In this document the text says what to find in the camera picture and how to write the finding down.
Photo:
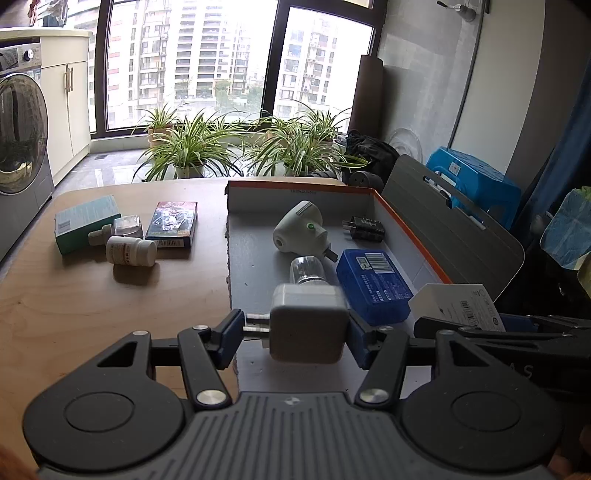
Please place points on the blue plastic stool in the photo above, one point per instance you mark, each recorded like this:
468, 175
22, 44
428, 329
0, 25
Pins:
475, 180

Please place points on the black charger plug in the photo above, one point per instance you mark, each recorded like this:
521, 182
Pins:
369, 228

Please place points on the round white plug-in vaporizer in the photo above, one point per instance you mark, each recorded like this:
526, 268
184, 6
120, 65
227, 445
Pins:
300, 230

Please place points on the teal paper box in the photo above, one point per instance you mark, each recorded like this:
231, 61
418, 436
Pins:
83, 221

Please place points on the small clear liquid bottle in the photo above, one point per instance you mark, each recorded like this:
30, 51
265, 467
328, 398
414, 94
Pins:
127, 226

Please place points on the white pill bottle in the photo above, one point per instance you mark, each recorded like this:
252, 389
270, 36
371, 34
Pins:
129, 251

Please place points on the grey hanging garment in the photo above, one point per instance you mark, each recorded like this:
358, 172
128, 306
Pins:
55, 11

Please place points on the small potted spider plant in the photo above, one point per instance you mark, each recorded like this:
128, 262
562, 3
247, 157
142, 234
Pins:
159, 122

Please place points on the white fan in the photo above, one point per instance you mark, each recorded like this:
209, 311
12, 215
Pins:
404, 143

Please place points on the blue plastic box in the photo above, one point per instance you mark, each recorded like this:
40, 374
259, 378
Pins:
374, 286

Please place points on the dark-framed window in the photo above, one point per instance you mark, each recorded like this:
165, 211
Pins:
272, 55

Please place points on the brown rolled mat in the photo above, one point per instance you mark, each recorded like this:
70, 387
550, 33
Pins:
364, 97

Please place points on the blue curtain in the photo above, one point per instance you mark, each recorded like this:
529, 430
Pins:
568, 115

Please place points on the black bag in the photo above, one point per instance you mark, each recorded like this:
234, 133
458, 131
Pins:
371, 152

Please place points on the white wall lamp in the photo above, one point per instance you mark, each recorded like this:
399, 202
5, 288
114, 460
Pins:
466, 13

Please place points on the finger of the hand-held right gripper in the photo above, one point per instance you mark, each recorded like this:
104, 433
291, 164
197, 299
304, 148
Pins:
519, 321
425, 327

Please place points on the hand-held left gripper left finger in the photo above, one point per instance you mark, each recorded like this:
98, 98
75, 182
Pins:
228, 339

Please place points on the colourful card box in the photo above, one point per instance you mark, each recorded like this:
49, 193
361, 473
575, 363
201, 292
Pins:
171, 224

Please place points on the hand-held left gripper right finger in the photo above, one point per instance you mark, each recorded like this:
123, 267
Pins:
360, 346

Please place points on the black dumbbell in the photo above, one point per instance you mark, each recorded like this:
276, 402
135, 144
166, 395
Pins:
364, 179
323, 174

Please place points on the grey wood-grain chair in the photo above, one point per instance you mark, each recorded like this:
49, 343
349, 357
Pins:
461, 230

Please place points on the white paper box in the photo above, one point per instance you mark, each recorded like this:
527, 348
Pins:
457, 304

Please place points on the silver washing machine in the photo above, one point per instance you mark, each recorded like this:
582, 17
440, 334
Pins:
23, 138

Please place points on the pink hanging garment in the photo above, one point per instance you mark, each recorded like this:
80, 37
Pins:
34, 9

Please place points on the white cabinet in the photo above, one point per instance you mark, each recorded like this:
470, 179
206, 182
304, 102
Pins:
69, 115

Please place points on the white plug-in vaporizer with bottle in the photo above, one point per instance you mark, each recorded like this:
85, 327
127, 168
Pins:
307, 327

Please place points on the teal plastic bag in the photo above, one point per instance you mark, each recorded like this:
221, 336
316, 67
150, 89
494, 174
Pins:
565, 230

